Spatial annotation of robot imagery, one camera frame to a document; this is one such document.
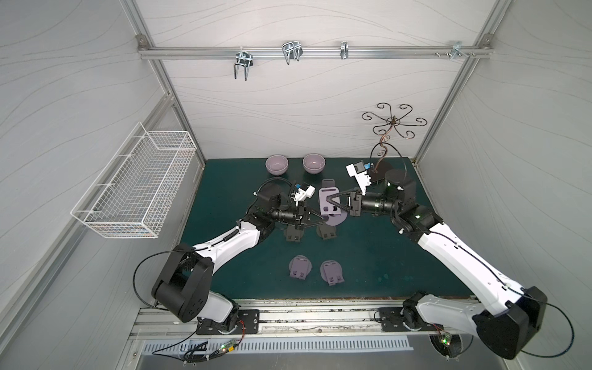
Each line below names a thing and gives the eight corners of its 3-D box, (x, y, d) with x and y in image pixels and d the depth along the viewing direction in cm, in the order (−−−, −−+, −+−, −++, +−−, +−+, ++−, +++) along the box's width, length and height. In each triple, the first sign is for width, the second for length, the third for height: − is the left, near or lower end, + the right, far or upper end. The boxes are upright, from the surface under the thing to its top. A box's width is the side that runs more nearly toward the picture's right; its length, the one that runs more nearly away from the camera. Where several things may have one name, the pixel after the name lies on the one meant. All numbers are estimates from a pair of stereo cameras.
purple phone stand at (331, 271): (320, 285, 83) (321, 283, 81) (319, 262, 88) (320, 260, 87) (343, 285, 83) (344, 283, 81) (340, 262, 88) (341, 260, 87)
